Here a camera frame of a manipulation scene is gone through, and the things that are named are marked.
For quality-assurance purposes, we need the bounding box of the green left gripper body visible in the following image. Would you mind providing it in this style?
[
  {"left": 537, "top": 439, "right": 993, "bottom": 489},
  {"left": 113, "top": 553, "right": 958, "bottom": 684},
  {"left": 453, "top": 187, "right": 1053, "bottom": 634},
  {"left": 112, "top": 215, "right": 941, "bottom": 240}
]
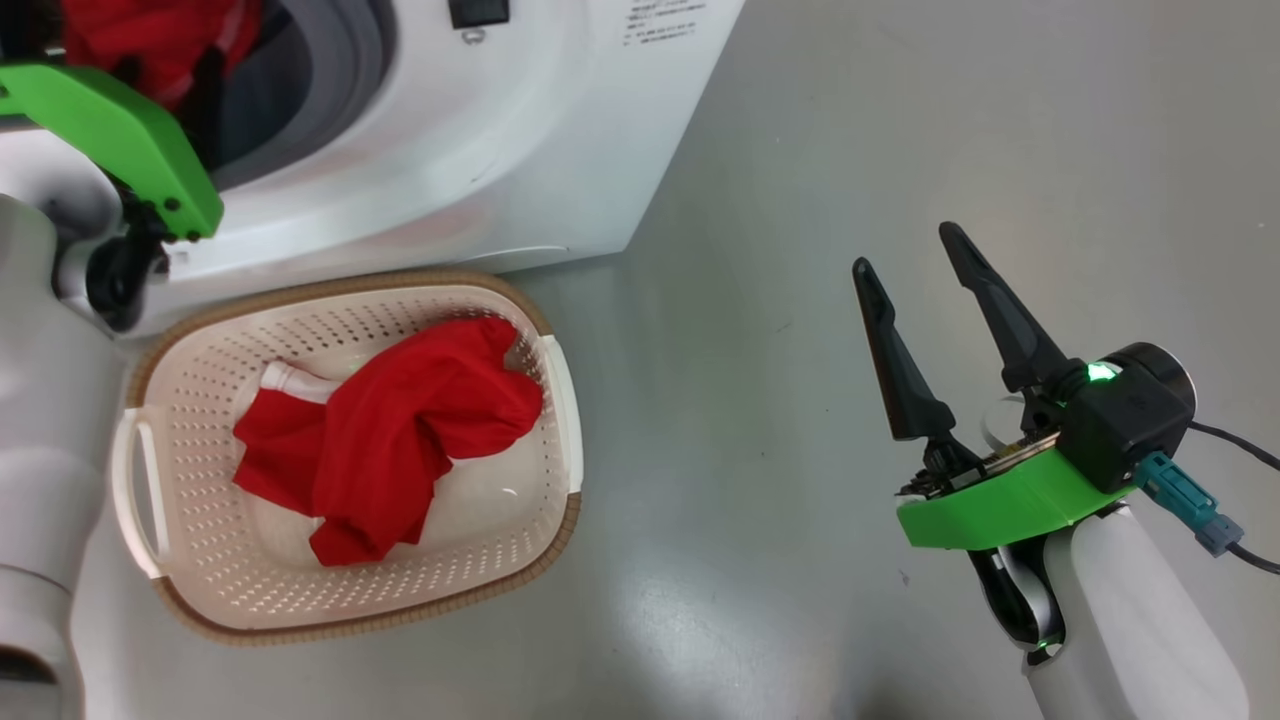
[{"left": 0, "top": 60, "right": 225, "bottom": 243}]

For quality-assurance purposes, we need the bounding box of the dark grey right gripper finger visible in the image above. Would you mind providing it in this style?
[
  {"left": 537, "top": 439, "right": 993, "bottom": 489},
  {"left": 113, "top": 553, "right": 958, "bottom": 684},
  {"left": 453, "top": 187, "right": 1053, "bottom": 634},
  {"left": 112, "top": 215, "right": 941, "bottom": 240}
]
[
  {"left": 851, "top": 256, "right": 957, "bottom": 444},
  {"left": 937, "top": 220, "right": 1087, "bottom": 398}
]

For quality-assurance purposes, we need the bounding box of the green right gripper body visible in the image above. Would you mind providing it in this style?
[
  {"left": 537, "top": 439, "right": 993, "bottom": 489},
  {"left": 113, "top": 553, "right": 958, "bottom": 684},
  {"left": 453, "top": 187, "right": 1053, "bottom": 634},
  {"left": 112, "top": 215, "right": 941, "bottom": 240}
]
[{"left": 895, "top": 430, "right": 1138, "bottom": 552}]

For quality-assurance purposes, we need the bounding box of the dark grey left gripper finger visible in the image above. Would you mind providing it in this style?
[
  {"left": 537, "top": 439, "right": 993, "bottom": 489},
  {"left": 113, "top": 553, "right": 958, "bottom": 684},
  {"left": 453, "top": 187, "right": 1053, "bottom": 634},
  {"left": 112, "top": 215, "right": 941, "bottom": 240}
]
[{"left": 183, "top": 46, "right": 231, "bottom": 173}]

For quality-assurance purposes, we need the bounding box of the red garment with stitched hem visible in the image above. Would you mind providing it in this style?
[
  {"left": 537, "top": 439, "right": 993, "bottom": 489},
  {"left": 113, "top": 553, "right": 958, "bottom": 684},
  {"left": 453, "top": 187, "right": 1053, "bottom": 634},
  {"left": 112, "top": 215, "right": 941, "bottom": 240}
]
[{"left": 60, "top": 0, "right": 263, "bottom": 109}]

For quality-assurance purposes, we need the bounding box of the red garment with white collar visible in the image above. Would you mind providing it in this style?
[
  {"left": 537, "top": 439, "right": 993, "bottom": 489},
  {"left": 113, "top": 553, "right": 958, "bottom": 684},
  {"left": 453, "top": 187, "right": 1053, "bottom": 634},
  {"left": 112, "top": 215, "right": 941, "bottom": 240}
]
[{"left": 232, "top": 315, "right": 546, "bottom": 568}]

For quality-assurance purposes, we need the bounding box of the grey rubber door gasket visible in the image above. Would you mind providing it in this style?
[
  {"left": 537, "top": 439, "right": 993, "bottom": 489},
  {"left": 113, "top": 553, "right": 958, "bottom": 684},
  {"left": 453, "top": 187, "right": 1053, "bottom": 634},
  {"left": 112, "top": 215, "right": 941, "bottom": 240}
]
[{"left": 205, "top": 0, "right": 398, "bottom": 193}]

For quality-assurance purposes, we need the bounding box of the white front-load washing machine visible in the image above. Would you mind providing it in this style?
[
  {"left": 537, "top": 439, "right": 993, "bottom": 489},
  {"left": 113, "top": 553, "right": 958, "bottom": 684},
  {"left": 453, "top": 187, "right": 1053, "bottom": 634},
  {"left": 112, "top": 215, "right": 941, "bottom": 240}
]
[{"left": 0, "top": 0, "right": 746, "bottom": 339}]

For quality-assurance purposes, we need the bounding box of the cream perforated laundry basket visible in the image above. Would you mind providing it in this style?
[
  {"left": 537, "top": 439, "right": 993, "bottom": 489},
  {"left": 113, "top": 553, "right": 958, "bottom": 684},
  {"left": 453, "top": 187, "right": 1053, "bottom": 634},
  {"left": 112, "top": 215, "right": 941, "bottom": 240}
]
[{"left": 110, "top": 268, "right": 584, "bottom": 646}]

